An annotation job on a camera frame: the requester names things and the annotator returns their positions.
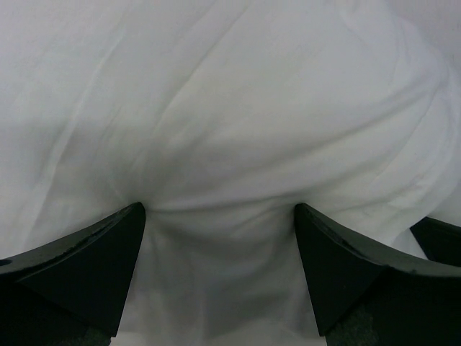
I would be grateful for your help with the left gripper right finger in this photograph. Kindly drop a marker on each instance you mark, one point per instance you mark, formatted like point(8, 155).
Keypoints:
point(359, 286)

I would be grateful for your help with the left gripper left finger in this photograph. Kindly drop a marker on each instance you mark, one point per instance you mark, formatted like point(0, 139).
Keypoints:
point(75, 286)

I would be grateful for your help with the white pillow insert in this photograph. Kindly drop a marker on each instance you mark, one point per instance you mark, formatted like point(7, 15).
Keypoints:
point(219, 117)

